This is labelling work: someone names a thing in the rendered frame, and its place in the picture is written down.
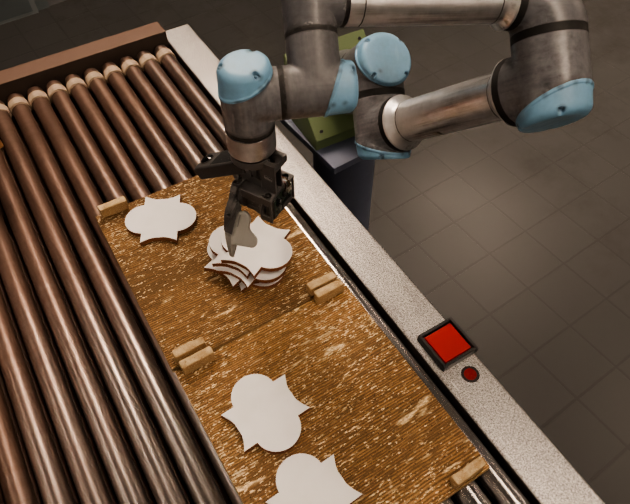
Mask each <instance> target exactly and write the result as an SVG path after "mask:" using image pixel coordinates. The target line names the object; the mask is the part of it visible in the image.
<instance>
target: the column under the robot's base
mask: <svg viewBox="0 0 630 504"><path fill-rule="evenodd" d="M280 122H281V123H282V124H283V125H284V126H285V127H286V128H287V129H288V130H289V131H290V132H291V133H293V134H294V135H295V136H296V137H297V138H298V139H299V140H300V141H301V142H302V143H303V144H304V145H305V146H306V147H307V148H308V149H309V150H310V151H311V152H312V153H313V168H314V170H315V171H316V172H317V173H318V174H319V175H320V176H321V178H322V179H323V180H324V181H325V182H326V183H327V185H328V186H329V187H330V188H331V189H332V190H333V191H334V193H335V194H336V195H337V196H338V197H339V198H340V199H341V201H342V202H343V203H344V204H345V205H346V206H347V207H348V209H349V210H350V211H351V212H352V213H353V214H354V216H355V217H356V218H357V219H358V220H359V221H360V222H361V224H362V225H363V226H364V227H365V228H366V229H367V230H368V229H369V219H370V208H371V198H372V187H373V177H374V167H375V160H364V159H361V158H360V157H359V156H358V154H357V148H356V144H355V136H353V137H351V138H348V139H346V140H343V141H340V142H338V143H335V144H332V145H330V146H327V147H324V148H322V149H319V150H317V151H316V150H315V149H314V147H313V146H312V145H311V144H310V142H309V141H308V140H307V139H306V137H305V136H304V135H303V134H302V132H301V131H300V130H299V129H298V127H297V126H296V125H295V124H294V122H293V121H292V120H291V119H289V120H280Z"/></svg>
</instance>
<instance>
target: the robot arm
mask: <svg viewBox="0 0 630 504"><path fill-rule="evenodd" d="M281 7H282V17H283V26H284V36H285V47H286V56H287V65H279V66H271V64H270V61H269V59H268V57H267V56H266V55H264V54H263V53H261V52H259V51H254V52H252V51H251V50H250V49H241V50H236V51H233V52H231V53H229V54H227V55H225V56H224V57H223V58H222V59H221V60H220V62H219V64H218V66H217V70H216V74H217V84H218V97H219V99H220V103H221V109H222V115H223V122H224V130H225V136H226V142H227V148H228V150H225V151H220V152H214V153H209V154H207V155H206V156H205V157H203V159H202V160H201V162H200V163H199V164H198V165H197V166H196V167H195V168H194V171H195V172H196V174H197V175H198V176H199V178H200V179H209V178H216V177H223V176H230V175H233V177H234V178H235V179H234V181H233V182H232V184H231V187H230V193H229V199H228V202H227V204H226V208H225V212H224V231H225V239H226V244H227V248H228V252H229V255H230V256H231V257H234V255H235V251H236V247H237V245H238V246H244V247H249V248H254V247H256V245H257V242H258V239H257V237H256V236H255V234H254V233H253V232H252V231H251V229H250V223H251V216H250V214H249V213H248V212H247V211H241V208H242V206H241V205H243V206H247V207H248V208H250V209H252V210H255V211H256V212H257V213H259V214H260V215H261V219H263V220H265V221H267V222H270V223H272V224H273V219H275V218H276V217H277V216H278V215H279V213H280V212H281V211H282V210H283V209H284V208H285V207H286V206H287V205H288V203H289V202H290V201H291V200H292V198H293V199H295V189H294V175H293V174H291V173H288V172H286V171H284V170H282V169H281V167H282V166H283V165H284V163H285V162H286V161H287V154H285V153H283V152H280V151H278V150H276V131H275V121H280V120H289V119H300V118H311V117H323V116H324V118H325V117H328V116H331V115H339V114H349V115H350V114H353V120H354V130H355V144H356V148H357V154H358V156H359V157H360V158H361V159H364V160H378V159H405V158H409V157H410V153H411V149H414V148H416V147H417V146H418V145H419V144H420V142H421V141H422V140H423V139H427V138H432V137H436V136H440V135H445V134H449V133H453V132H457V131H462V130H466V129H470V128H475V127H479V126H483V125H487V124H492V123H496V122H500V121H503V122H504V123H505V124H507V125H509V126H512V127H517V128H518V130H519V131H520V132H522V133H533V132H540V131H545V130H548V129H554V128H558V127H561V126H564V125H568V124H570V123H573V122H576V121H578V120H580V119H582V118H584V117H585V116H587V115H588V114H589V112H590V111H591V110H592V107H593V89H594V81H593V80H592V69H591V55H590V42H589V32H588V24H589V22H588V14H587V10H586V8H585V5H584V3H583V1H582V0H281ZM483 24H489V25H490V26H491V28H492V29H494V30H496V31H508V32H509V34H510V46H511V57H508V58H505V59H503V60H501V61H500V62H498V63H497V64H496V66H495V67H494V69H493V71H492V73H489V74H485V75H482V76H479V77H476V78H473V79H470V80H467V81H464V82H461V83H458V84H454V85H451V86H448V87H445V88H442V89H439V90H436V91H433V92H430V93H426V94H423V95H420V96H417V97H414V98H411V97H410V96H407V95H405V89H404V80H405V79H406V78H407V76H408V74H409V72H410V69H411V57H410V53H409V51H408V49H407V47H406V45H405V44H404V43H403V42H402V41H401V40H400V39H398V37H396V36H394V35H392V34H390V33H385V32H378V33H374V34H371V35H370V36H367V37H365V38H363V39H362V40H361V41H359V43H358V44H357V45H356V46H354V47H353V48H352V49H344V50H340V51H339V44H338V34H337V27H373V26H428V25H483ZM291 184H292V187H291Z"/></svg>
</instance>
